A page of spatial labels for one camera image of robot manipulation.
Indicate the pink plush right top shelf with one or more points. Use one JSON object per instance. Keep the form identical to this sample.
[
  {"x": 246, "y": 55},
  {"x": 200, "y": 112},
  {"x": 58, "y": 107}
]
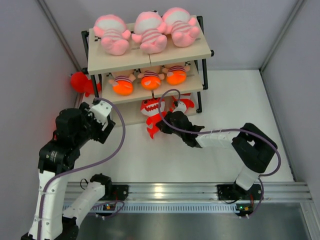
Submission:
[{"x": 181, "y": 26}]

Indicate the orange doll middle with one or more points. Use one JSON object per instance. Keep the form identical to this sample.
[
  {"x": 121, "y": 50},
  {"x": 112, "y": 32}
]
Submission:
[{"x": 151, "y": 80}]

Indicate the orange doll right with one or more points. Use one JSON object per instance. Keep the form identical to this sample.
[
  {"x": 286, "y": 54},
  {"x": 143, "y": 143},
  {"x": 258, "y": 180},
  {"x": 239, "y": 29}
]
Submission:
[{"x": 176, "y": 74}]

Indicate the aluminium rail base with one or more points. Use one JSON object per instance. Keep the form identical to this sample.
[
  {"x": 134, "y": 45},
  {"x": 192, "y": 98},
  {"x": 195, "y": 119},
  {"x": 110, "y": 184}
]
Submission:
[{"x": 276, "y": 192}]

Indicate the red shark plush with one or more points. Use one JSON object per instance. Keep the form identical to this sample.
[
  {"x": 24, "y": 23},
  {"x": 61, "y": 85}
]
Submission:
[
  {"x": 153, "y": 109},
  {"x": 186, "y": 98}
]

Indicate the slotted cable duct grey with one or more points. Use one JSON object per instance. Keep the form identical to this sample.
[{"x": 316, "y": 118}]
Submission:
[{"x": 183, "y": 207}]

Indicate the beige three-tier shelf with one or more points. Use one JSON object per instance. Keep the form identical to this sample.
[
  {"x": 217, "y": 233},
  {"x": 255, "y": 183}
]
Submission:
[{"x": 100, "y": 66}]

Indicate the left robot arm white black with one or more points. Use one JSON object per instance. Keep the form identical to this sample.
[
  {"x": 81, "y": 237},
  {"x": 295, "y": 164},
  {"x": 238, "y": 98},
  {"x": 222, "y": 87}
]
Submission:
[{"x": 74, "y": 128}]

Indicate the red plush back left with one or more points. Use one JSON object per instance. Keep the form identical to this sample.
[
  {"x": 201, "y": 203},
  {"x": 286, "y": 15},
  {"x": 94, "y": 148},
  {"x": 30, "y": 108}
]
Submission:
[{"x": 82, "y": 84}]

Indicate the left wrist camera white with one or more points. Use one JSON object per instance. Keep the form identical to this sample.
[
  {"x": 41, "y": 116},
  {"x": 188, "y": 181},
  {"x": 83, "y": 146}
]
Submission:
[{"x": 101, "y": 110}]

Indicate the pink striped plush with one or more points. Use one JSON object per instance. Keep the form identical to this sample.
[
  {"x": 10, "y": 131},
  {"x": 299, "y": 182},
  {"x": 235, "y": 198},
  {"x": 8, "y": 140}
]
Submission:
[
  {"x": 149, "y": 32},
  {"x": 113, "y": 33}
]

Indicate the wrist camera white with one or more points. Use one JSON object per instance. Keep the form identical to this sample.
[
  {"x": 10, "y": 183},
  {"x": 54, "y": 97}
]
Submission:
[
  {"x": 181, "y": 107},
  {"x": 101, "y": 110}
]

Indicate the orange doll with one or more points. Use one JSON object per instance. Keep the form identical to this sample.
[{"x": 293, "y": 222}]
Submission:
[
  {"x": 176, "y": 74},
  {"x": 123, "y": 85},
  {"x": 151, "y": 80}
]

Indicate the orange doll left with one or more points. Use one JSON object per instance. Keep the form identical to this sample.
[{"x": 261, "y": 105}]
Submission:
[{"x": 123, "y": 85}]

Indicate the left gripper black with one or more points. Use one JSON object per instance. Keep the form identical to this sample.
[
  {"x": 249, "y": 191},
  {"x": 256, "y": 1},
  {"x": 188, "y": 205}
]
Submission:
[{"x": 87, "y": 115}]

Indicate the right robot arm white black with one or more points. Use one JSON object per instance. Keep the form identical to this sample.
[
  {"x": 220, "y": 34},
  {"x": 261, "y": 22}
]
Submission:
[{"x": 257, "y": 151}]

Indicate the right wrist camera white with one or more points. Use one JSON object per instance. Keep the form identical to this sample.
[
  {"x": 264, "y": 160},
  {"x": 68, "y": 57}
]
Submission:
[{"x": 181, "y": 107}]

